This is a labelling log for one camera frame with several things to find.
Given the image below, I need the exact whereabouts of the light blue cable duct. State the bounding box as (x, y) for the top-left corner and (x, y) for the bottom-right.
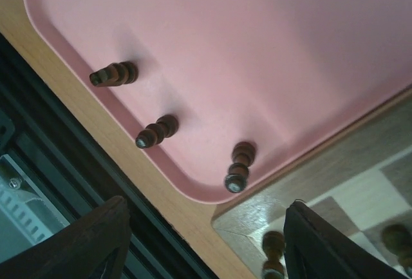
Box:
(1, 189), (53, 245)

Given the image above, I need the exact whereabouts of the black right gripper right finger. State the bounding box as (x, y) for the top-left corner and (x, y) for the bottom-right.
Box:
(283, 200), (405, 279)

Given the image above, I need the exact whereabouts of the black aluminium frame rail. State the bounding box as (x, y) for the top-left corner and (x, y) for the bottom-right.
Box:
(1, 38), (215, 278)

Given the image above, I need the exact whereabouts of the pink plastic tray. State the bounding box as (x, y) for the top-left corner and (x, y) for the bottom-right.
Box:
(24, 0), (411, 204)

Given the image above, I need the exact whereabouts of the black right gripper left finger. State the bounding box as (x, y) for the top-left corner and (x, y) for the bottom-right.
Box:
(28, 195), (132, 279)

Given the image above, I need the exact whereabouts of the dark chess piece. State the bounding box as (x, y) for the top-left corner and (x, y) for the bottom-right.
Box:
(261, 231), (285, 279)
(89, 61), (138, 87)
(135, 115), (179, 149)
(381, 224), (411, 277)
(224, 141), (256, 194)

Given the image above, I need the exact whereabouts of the wooden chessboard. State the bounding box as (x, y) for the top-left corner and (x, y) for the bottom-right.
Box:
(212, 90), (411, 278)

